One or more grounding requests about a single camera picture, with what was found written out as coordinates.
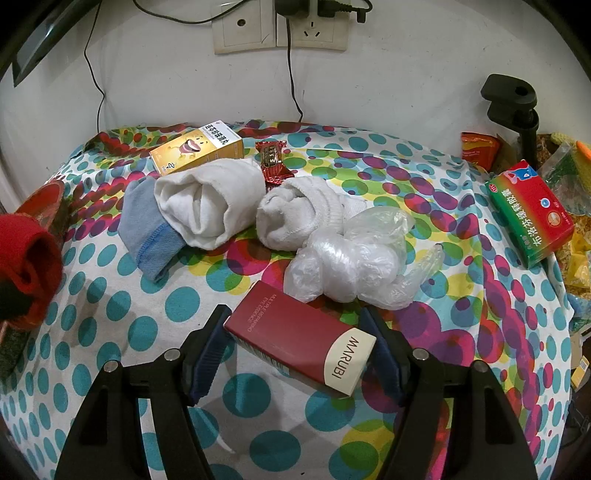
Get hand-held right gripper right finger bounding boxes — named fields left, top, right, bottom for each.
left=359, top=307, right=539, bottom=480

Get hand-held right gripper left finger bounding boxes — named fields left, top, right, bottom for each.
left=54, top=305, right=232, bottom=480

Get dark red cosmetics box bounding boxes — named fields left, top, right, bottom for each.
left=223, top=280, right=377, bottom=397

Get white ribbed sock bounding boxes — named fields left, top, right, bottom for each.
left=256, top=176, right=370, bottom=252

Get crumpled clear plastic bag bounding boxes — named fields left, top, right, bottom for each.
left=283, top=206, right=446, bottom=310

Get blue sock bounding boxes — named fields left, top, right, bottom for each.
left=117, top=179, right=185, bottom=283

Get polka dot tablecloth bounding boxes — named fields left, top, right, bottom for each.
left=0, top=119, right=583, bottom=480

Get small yellow box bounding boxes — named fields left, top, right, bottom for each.
left=570, top=355, right=591, bottom=393

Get green and red medicine box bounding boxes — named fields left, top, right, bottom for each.
left=484, top=160, right=575, bottom=269

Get red wrapped candy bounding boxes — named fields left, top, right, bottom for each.
left=255, top=141, right=296, bottom=185

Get yellow medicine box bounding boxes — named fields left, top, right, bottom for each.
left=149, top=120, right=245, bottom=176

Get yellow packets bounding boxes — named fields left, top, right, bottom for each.
left=561, top=231, right=591, bottom=296

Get red snack packet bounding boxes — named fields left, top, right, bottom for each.
left=460, top=131, right=502, bottom=172

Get clear bag with green print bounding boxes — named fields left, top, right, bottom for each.
left=538, top=141, right=591, bottom=217

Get black clamp stand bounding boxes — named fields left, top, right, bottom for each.
left=480, top=74, right=541, bottom=169

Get black angled plug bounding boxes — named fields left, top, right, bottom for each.
left=318, top=0, right=373, bottom=24

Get dark framed panel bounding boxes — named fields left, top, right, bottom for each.
left=11, top=0, right=93, bottom=88

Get black power adapter plug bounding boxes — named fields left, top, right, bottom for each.
left=275, top=0, right=315, bottom=17

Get thin black cable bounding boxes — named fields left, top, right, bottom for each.
left=84, top=0, right=108, bottom=133

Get cream wall socket with crack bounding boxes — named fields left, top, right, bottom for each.
left=212, top=0, right=277, bottom=55

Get looped black cable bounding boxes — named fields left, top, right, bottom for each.
left=136, top=0, right=278, bottom=27

